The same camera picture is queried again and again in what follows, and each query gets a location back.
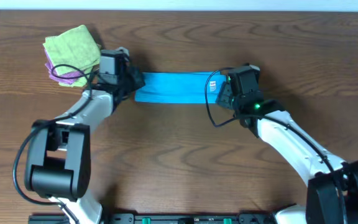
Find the blue microfiber cloth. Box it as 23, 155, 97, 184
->
135, 72, 226, 104

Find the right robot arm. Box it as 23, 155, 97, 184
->
216, 64, 358, 223

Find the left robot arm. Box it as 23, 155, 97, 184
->
21, 47, 145, 223

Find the green folded cloth bottom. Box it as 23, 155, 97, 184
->
70, 67, 93, 87

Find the green folded cloth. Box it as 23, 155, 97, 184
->
70, 67, 93, 87
43, 25, 101, 70

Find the purple folded cloth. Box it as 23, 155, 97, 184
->
44, 50, 81, 87

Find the green folded cloth top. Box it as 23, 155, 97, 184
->
43, 25, 101, 70

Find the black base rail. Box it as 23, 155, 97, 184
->
28, 213, 276, 224

